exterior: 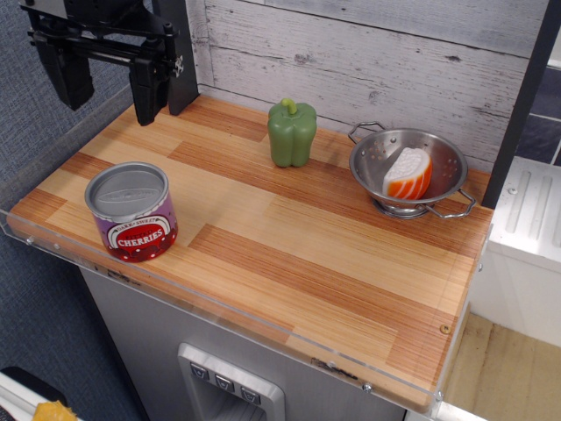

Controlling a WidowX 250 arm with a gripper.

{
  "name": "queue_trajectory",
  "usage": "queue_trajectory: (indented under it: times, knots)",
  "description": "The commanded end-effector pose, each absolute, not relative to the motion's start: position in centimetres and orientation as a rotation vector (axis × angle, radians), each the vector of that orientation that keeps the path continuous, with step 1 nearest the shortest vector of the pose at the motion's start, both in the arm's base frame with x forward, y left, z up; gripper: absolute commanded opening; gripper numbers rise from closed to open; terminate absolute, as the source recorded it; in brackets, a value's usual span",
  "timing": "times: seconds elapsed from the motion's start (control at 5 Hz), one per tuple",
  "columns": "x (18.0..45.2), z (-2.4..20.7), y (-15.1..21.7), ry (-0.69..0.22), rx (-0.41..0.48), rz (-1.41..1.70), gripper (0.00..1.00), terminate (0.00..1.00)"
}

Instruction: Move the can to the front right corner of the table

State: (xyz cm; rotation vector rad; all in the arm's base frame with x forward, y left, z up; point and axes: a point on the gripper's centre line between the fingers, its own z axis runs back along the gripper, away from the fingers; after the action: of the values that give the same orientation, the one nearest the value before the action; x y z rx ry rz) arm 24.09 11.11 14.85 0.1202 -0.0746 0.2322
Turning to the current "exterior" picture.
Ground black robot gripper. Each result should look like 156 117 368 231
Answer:
19 1 183 126

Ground purple red cherries can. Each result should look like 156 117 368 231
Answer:
85 161 178 263

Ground green toy bell pepper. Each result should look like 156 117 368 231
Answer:
267 98 317 168

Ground silver toy fridge front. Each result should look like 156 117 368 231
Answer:
82 269 406 420

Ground orange white toy salmon sushi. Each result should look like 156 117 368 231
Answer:
382 147 433 200

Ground grey ice dispenser panel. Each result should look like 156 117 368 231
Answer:
177 343 287 420

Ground yellow object bottom left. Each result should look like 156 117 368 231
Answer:
32 401 79 421

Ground white toy sink unit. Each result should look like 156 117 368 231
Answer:
468 157 560 346

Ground black vertical post left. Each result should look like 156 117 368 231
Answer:
152 0 199 116

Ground black vertical post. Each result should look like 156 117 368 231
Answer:
481 0 560 209
152 0 199 116

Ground steel colander with handles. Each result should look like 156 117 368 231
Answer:
348 122 476 219

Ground black vertical post right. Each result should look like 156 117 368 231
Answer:
481 0 560 209

